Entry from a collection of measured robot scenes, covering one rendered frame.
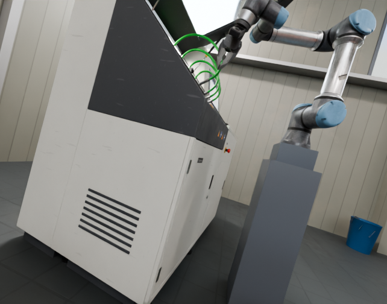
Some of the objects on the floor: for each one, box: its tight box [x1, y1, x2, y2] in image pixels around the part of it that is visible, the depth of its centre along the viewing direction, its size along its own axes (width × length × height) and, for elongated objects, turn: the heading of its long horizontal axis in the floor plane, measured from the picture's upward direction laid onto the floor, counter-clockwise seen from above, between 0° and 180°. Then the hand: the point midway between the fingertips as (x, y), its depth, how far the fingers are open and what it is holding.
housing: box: [17, 0, 116, 258], centre depth 162 cm, size 140×28×150 cm, turn 77°
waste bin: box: [346, 215, 383, 255], centre depth 261 cm, size 38×34×45 cm
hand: (219, 66), depth 87 cm, fingers closed
